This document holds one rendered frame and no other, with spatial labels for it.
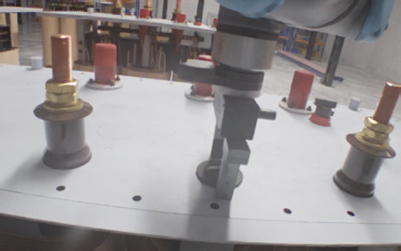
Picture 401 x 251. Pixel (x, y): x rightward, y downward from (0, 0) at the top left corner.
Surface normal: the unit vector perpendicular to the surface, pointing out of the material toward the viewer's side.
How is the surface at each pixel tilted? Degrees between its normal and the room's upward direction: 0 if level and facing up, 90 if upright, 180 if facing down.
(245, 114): 90
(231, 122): 90
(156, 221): 11
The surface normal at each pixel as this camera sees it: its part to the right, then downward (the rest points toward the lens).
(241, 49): -0.19, 0.36
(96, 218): 0.14, -0.82
